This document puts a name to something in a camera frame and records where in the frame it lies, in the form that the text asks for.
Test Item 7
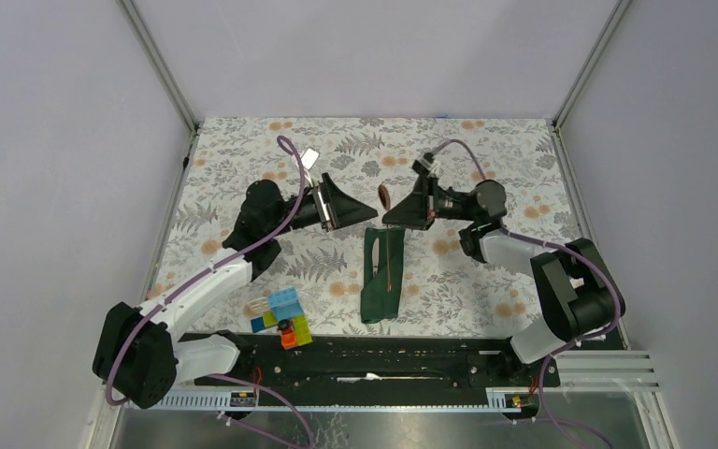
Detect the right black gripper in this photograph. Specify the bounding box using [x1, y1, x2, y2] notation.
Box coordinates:
[383, 173, 478, 231]

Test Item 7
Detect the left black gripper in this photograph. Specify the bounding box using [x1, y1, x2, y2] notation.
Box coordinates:
[267, 172, 378, 237]

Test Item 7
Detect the silver table knife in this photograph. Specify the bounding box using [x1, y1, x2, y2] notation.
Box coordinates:
[371, 239, 381, 276]

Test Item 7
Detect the dark green cloth napkin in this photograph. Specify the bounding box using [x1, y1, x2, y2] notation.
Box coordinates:
[360, 227, 406, 324]

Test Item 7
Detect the colourful toy brick assembly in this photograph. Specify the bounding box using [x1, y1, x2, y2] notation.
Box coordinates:
[244, 287, 314, 350]

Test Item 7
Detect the copper spoon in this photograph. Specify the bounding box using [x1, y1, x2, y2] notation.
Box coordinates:
[377, 183, 393, 292]

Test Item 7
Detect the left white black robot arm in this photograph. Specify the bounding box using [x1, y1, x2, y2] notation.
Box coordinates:
[93, 174, 378, 409]

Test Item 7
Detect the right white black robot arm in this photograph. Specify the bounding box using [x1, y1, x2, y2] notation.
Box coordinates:
[382, 174, 625, 385]

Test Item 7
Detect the floral patterned table mat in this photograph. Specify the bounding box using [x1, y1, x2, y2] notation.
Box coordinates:
[149, 118, 582, 338]

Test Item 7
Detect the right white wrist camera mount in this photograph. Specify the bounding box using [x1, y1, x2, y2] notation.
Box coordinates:
[412, 152, 440, 178]

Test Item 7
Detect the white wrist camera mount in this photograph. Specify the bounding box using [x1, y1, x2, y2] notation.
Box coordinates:
[301, 148, 320, 186]
[412, 152, 440, 178]

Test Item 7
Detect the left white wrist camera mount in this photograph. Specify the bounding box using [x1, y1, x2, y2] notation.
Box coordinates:
[301, 148, 320, 186]

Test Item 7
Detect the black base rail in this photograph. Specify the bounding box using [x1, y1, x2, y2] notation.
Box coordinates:
[166, 332, 631, 409]

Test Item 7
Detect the right aluminium frame post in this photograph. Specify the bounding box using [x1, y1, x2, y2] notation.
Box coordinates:
[552, 0, 635, 130]

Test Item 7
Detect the aluminium frame post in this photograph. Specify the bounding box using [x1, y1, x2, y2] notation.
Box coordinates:
[116, 0, 199, 134]
[552, 0, 635, 130]

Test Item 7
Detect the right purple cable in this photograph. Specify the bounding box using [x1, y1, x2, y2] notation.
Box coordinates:
[430, 138, 624, 449]

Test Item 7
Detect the left aluminium frame post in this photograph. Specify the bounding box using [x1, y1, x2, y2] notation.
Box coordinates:
[116, 0, 199, 134]

